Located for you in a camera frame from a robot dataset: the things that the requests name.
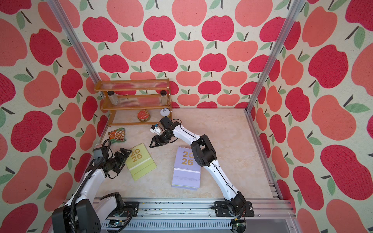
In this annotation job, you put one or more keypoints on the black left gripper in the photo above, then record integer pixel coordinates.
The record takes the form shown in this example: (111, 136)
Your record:
(122, 158)

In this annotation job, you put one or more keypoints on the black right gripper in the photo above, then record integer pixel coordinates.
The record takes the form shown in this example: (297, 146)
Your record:
(159, 140)

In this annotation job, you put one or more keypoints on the green calendar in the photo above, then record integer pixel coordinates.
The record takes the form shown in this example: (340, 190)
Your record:
(140, 162)

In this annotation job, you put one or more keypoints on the purple calendar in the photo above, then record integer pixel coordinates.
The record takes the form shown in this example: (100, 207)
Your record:
(186, 173)
(183, 188)

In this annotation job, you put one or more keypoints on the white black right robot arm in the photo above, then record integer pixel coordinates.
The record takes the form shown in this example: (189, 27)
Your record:
(204, 155)

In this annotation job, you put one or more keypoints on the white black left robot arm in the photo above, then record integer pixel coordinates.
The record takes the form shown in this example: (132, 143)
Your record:
(80, 214)

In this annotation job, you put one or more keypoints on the snack packet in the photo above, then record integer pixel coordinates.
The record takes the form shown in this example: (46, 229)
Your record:
(117, 136)

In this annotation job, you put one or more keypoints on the red round tin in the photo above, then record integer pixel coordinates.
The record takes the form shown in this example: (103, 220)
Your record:
(143, 115)

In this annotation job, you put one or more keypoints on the orange wooden shelf rack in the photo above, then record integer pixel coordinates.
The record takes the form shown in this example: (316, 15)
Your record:
(134, 96)

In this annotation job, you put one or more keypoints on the glass jar right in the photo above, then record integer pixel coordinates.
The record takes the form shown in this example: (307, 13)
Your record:
(164, 97)

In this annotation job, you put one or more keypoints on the glass jar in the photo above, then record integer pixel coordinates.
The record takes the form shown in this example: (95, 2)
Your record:
(113, 97)
(164, 97)

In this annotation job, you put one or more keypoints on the glass jar left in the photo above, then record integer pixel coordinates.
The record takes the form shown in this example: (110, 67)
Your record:
(113, 97)

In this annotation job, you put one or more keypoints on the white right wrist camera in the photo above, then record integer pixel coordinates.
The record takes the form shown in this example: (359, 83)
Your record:
(156, 129)

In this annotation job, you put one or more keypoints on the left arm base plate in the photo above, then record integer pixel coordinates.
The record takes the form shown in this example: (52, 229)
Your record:
(127, 209)

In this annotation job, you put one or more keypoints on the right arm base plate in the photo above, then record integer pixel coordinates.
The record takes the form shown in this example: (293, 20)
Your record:
(225, 209)

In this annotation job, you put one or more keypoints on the aluminium frame rail front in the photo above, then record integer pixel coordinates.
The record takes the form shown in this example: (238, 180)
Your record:
(193, 214)

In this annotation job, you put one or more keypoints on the aluminium post left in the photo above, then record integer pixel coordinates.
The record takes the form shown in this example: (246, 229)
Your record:
(68, 29)

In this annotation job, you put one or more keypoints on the aluminium post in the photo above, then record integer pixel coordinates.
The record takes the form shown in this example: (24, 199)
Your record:
(68, 29)
(278, 46)

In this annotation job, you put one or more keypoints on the aluminium post right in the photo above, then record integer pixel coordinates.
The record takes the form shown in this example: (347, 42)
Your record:
(278, 46)

